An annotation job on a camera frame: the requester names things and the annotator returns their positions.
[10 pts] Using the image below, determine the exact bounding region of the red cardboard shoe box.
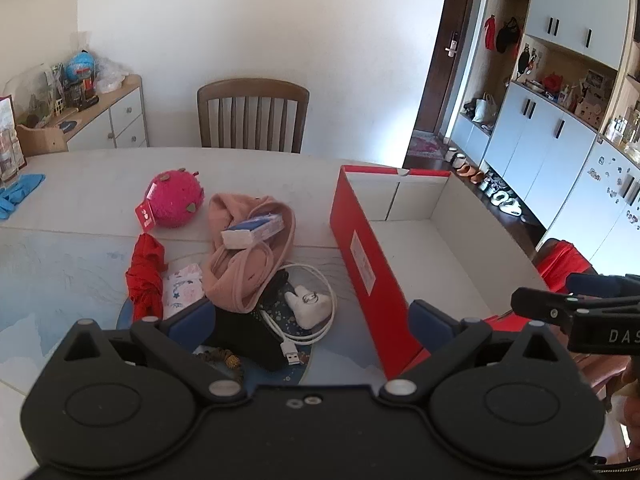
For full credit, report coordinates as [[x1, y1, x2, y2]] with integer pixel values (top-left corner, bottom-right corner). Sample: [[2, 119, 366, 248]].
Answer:
[[329, 164, 551, 381]]

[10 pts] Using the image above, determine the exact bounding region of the blue cloth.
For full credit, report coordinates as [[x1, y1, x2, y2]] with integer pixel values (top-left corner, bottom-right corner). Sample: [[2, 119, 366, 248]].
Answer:
[[0, 173, 46, 220]]

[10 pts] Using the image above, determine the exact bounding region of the blue globe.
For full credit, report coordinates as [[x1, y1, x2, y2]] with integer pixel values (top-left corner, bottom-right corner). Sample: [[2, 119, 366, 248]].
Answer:
[[65, 50, 97, 83]]

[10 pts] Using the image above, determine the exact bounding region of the dark brown door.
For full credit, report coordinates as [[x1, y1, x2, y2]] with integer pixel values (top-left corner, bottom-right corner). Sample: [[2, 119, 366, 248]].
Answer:
[[414, 0, 488, 141]]

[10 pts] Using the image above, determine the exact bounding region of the light wooden chair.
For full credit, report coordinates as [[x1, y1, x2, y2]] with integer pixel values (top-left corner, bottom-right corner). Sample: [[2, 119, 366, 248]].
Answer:
[[196, 78, 311, 154]]

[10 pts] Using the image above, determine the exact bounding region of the black hanging bag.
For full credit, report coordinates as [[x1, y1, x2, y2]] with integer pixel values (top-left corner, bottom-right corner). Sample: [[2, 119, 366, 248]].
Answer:
[[495, 17, 522, 55]]

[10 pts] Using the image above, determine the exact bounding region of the patterned red rug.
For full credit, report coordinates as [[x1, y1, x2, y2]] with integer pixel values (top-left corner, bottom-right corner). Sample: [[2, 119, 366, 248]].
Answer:
[[405, 130, 453, 161]]

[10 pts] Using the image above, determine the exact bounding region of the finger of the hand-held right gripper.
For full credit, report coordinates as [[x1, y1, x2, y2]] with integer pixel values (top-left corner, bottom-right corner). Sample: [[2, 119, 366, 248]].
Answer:
[[510, 286, 584, 324], [566, 273, 640, 297]]

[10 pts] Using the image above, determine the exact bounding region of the white wall cabinet unit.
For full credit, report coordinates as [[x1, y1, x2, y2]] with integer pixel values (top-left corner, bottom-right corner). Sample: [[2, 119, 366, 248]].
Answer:
[[450, 0, 640, 281]]

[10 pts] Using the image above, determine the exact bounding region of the blue white tissue pack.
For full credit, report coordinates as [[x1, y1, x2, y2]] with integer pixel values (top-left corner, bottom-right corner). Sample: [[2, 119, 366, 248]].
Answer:
[[221, 214, 287, 250]]

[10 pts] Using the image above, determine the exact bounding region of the brown beaded hair tie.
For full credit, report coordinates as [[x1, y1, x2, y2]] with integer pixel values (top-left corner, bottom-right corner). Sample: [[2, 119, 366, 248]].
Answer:
[[192, 349, 246, 381]]

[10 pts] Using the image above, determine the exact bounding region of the wooden desk organizer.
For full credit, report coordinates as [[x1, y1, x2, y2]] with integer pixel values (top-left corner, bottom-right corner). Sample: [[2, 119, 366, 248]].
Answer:
[[15, 122, 68, 157]]

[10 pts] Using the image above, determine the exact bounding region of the clear plastic bag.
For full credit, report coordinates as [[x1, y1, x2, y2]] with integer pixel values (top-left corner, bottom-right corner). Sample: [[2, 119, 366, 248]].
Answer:
[[92, 55, 132, 95]]

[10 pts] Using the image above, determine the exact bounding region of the white usb cable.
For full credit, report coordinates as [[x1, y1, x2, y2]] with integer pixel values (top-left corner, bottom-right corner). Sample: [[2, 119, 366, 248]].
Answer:
[[257, 262, 337, 367]]

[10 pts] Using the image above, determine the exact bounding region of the black knit glove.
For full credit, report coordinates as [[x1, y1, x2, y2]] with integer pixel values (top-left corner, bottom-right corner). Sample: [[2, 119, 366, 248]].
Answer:
[[200, 269, 301, 373]]

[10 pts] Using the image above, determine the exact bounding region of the white tote bag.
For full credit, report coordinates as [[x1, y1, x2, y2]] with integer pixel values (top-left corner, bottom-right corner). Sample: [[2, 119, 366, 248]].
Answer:
[[471, 92, 498, 125]]

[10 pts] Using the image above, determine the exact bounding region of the row of shoes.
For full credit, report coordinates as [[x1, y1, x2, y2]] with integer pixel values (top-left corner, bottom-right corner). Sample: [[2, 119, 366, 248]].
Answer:
[[445, 146, 523, 218]]

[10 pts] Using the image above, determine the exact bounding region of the dark wooden chair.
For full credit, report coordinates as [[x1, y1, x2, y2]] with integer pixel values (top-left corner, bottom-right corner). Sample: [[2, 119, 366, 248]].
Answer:
[[530, 237, 640, 411]]

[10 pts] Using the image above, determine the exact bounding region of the pink dragon fruit plush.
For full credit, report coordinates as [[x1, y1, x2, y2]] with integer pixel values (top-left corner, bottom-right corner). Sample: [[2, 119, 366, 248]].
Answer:
[[134, 167, 207, 235]]

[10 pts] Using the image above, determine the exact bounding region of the wooden sideboard with white drawers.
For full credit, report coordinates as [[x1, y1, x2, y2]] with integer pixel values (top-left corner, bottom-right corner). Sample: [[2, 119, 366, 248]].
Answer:
[[15, 74, 149, 157]]

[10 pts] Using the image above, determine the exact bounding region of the red headband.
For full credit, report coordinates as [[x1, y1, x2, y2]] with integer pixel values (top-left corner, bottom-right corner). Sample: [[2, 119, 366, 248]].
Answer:
[[125, 233, 168, 322]]

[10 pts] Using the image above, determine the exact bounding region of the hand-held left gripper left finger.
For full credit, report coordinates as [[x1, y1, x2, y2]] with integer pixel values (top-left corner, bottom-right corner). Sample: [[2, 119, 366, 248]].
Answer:
[[52, 298, 249, 404]]

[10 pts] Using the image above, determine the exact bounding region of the red cloth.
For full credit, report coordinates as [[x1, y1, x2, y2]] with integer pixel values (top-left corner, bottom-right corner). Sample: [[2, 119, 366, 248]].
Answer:
[[532, 239, 601, 293]]

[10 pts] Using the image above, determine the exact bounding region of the standing picture frame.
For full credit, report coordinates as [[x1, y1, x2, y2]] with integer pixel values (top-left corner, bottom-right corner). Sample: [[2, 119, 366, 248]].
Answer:
[[0, 95, 28, 186]]

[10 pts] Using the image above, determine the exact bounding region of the pink knit hat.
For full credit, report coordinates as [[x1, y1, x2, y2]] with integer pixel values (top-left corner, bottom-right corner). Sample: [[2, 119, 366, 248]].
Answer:
[[202, 192, 297, 313]]

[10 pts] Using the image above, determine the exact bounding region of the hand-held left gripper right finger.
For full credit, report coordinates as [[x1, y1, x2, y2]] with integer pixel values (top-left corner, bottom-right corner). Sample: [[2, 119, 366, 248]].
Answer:
[[379, 299, 576, 404]]

